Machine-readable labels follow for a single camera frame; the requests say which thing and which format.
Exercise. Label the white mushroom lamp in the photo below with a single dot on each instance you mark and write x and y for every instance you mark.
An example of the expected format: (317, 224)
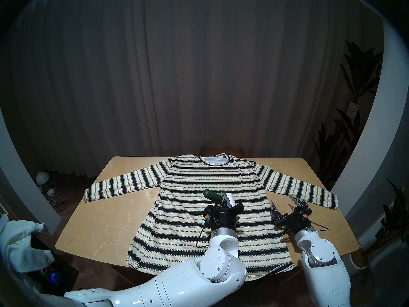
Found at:
(42, 177)

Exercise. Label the white paper plant tag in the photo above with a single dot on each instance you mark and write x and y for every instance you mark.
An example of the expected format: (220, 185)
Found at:
(352, 109)

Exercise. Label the black computer with glowing fans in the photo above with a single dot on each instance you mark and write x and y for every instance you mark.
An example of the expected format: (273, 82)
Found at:
(54, 274)

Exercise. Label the black cream striped long-sleeve top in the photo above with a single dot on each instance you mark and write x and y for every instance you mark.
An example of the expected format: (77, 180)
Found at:
(191, 181)

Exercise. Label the white plant pot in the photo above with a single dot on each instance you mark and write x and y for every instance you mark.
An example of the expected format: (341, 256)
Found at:
(358, 260)

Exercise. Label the small dark potted plant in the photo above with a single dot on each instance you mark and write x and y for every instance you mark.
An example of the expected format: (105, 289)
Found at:
(396, 213)

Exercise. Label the white crumpled cloth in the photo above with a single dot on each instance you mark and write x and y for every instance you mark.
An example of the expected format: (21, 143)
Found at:
(19, 248)

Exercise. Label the grey pleated curtain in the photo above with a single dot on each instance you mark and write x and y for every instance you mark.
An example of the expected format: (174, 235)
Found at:
(159, 69)

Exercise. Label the tall dark leafy plant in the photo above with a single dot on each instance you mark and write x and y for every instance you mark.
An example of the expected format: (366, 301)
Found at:
(361, 76)

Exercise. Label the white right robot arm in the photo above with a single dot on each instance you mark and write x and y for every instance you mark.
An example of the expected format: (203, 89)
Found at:
(319, 261)

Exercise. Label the white curved pillar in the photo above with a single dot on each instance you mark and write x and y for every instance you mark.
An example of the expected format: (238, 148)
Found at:
(377, 133)
(22, 181)

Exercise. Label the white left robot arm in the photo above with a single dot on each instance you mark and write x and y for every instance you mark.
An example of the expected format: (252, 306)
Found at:
(191, 277)

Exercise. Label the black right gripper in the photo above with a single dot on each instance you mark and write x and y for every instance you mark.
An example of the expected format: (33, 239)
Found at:
(292, 221)

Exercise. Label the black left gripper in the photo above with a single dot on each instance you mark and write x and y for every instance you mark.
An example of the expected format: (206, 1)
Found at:
(222, 217)

